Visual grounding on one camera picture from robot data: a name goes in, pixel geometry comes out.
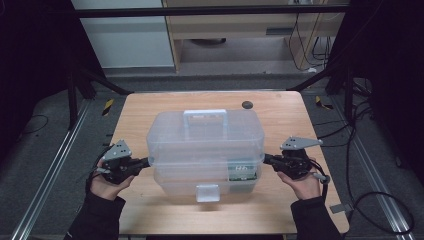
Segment light wooden desk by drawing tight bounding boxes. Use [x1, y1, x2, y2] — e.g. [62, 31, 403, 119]
[162, 0, 349, 73]

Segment green and white carton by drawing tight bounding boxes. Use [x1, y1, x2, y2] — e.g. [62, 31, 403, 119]
[228, 161, 258, 183]

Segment person's right hand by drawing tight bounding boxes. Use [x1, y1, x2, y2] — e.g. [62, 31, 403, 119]
[277, 169, 326, 201]

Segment person's left hand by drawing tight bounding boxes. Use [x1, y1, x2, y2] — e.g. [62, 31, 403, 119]
[89, 172, 136, 202]

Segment black floor cables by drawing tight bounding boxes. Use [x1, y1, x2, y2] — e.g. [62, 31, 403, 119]
[314, 79, 375, 149]

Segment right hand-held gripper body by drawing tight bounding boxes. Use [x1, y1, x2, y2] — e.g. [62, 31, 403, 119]
[279, 135, 324, 181]

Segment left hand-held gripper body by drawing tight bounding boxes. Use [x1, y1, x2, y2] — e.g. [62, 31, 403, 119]
[99, 139, 143, 185]

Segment yellow and black tape strip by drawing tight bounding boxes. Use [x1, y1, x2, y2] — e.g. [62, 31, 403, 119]
[314, 95, 334, 111]
[101, 98, 115, 117]

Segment black horizontal frame bar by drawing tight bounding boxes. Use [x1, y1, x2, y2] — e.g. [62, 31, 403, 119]
[74, 4, 349, 19]

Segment clear plastic storage box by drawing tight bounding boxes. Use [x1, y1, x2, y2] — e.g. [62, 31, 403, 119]
[146, 108, 266, 204]

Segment thin black floor cable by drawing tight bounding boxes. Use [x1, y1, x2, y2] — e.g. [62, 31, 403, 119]
[19, 114, 50, 136]

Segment black curtain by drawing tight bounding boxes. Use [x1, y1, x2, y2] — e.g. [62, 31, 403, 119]
[328, 0, 424, 188]
[0, 0, 106, 164]

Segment aluminium floor rail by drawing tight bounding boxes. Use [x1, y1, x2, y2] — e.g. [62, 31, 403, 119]
[11, 99, 93, 240]
[333, 96, 418, 240]

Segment black metal stand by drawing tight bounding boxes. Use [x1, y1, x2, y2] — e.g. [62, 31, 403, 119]
[65, 64, 134, 132]
[286, 63, 355, 125]

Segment bundle of hanging desk cables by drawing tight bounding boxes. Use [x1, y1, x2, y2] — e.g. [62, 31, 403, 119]
[288, 13, 335, 73]

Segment white cabinet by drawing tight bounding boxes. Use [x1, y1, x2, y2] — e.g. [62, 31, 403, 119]
[71, 0, 176, 69]

